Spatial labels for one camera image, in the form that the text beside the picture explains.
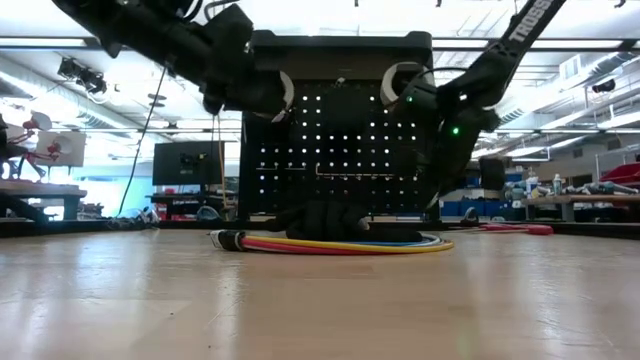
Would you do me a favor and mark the black aluminium table frame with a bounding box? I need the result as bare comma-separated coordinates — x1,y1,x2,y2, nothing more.
0,217,640,240

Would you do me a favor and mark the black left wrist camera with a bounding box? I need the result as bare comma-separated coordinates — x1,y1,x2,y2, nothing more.
199,3,255,51

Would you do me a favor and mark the black ceiling camera rig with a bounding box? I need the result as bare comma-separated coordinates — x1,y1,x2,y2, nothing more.
56,56,109,97

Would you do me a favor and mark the wooden workbench with clutter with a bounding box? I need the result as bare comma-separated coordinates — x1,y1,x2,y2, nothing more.
519,193,640,223

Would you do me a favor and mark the blue storage bin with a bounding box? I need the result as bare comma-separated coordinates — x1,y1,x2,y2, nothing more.
441,199,512,218

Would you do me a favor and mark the black monitor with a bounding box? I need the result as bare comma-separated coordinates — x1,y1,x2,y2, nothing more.
152,141,225,187

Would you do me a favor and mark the red robot figure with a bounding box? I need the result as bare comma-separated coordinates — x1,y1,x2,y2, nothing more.
0,112,54,181

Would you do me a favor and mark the red storage bin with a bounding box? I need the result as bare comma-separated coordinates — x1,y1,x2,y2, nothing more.
599,162,640,187

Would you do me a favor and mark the wooden workbench with dark legs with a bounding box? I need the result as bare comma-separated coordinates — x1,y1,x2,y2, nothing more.
0,178,89,222

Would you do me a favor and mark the white board with red print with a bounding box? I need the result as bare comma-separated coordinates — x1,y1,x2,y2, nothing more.
34,130,87,169

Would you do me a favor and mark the coloured cable bundle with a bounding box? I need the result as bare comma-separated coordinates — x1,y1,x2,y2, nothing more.
209,228,456,257

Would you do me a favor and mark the black work glove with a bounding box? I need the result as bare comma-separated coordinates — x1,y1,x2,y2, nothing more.
267,199,374,243
367,227,425,245

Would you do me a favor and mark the white masking tape roll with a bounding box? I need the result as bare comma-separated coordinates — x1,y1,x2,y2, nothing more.
379,60,436,107
252,70,297,124

